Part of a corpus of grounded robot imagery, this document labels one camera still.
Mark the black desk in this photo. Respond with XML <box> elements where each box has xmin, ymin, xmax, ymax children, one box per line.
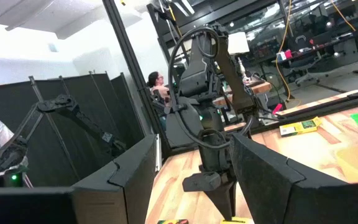
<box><xmin>271</xmin><ymin>27</ymin><xmax>358</xmax><ymax>76</ymax></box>

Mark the wooden background table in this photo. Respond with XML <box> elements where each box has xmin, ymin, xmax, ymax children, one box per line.
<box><xmin>212</xmin><ymin>80</ymin><xmax>272</xmax><ymax>108</ymax></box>

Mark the black folding screen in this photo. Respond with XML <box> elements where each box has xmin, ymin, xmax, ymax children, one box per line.
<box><xmin>0</xmin><ymin>71</ymin><xmax>146</xmax><ymax>187</ymax></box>

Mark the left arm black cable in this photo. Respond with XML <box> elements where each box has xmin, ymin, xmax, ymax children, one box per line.
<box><xmin>167</xmin><ymin>26</ymin><xmax>254</xmax><ymax>151</ymax></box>

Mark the yellow hanging cable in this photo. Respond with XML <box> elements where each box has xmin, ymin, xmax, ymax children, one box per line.
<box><xmin>274</xmin><ymin>0</ymin><xmax>293</xmax><ymax>102</ymax></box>
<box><xmin>329</xmin><ymin>0</ymin><xmax>358</xmax><ymax>57</ymax></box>

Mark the yellow green crayon box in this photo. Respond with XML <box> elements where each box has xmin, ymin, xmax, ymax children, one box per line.
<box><xmin>278</xmin><ymin>116</ymin><xmax>323</xmax><ymax>138</ymax></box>
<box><xmin>157</xmin><ymin>218</ymin><xmax>190</xmax><ymax>224</ymax></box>

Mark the small yellow box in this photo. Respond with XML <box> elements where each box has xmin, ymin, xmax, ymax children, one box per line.
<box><xmin>219</xmin><ymin>216</ymin><xmax>255</xmax><ymax>224</ymax></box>

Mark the black rig frame beam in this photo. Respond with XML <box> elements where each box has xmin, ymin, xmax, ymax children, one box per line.
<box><xmin>101</xmin><ymin>0</ymin><xmax>171</xmax><ymax>158</ymax></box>

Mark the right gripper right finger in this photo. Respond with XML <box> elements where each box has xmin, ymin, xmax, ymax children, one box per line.
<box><xmin>231</xmin><ymin>133</ymin><xmax>351</xmax><ymax>224</ymax></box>

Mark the table lamp white shade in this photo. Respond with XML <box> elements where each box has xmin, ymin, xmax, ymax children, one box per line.
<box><xmin>227</xmin><ymin>31</ymin><xmax>252</xmax><ymax>83</ymax></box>

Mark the black office chair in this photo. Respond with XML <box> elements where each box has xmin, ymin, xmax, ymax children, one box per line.
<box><xmin>289</xmin><ymin>35</ymin><xmax>329</xmax><ymax>87</ymax></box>

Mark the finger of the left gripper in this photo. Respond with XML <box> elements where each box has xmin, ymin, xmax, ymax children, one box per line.
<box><xmin>231</xmin><ymin>182</ymin><xmax>239</xmax><ymax>217</ymax></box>
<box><xmin>203</xmin><ymin>182</ymin><xmax>233</xmax><ymax>222</ymax></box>

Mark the device with green light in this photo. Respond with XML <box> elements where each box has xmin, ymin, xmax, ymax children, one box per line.
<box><xmin>0</xmin><ymin>166</ymin><xmax>29</xmax><ymax>188</ymax></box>

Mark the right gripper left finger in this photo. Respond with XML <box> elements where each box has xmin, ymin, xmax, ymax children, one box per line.
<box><xmin>71</xmin><ymin>133</ymin><xmax>158</xmax><ymax>224</ymax></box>

